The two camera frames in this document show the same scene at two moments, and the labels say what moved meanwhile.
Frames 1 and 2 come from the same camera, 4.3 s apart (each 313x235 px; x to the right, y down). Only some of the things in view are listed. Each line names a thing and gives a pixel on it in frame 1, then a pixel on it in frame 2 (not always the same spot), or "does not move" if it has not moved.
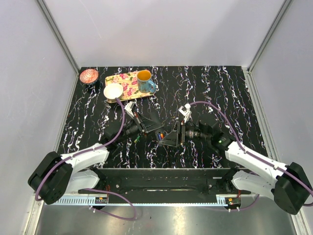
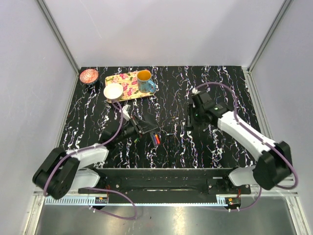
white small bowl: [112, 91] does not move
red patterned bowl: [88, 75] does not move
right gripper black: [171, 139] to [190, 121]
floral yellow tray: [129, 82] does not move
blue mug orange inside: [145, 84] does not move
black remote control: [159, 132] to [152, 132]
